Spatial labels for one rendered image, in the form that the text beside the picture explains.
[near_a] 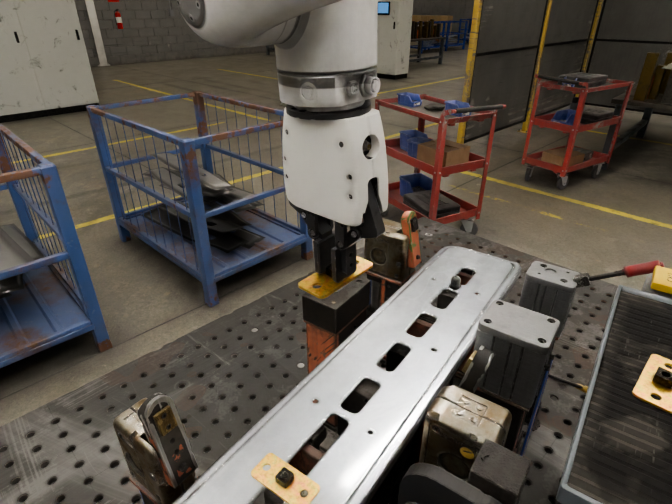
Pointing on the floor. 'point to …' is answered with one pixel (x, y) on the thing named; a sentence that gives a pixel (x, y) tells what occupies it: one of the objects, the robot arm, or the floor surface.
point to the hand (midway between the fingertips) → (335, 255)
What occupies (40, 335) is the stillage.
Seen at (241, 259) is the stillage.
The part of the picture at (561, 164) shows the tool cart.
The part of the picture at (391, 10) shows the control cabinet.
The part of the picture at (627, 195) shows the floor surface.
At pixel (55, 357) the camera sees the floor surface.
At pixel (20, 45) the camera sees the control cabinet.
